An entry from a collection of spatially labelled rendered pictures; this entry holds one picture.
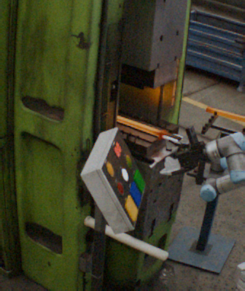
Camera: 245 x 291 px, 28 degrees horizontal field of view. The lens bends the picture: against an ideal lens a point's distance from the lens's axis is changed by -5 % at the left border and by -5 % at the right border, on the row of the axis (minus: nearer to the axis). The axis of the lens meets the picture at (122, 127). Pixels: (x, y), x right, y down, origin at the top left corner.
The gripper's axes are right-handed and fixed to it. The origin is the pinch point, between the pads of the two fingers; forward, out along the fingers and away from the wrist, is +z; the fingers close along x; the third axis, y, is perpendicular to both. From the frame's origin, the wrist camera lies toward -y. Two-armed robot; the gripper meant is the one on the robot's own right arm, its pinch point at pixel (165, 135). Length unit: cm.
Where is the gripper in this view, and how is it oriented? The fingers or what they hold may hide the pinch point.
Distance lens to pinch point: 246.9
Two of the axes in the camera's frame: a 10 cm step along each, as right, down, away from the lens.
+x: 5.7, -3.2, 7.6
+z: -8.2, -3.0, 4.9
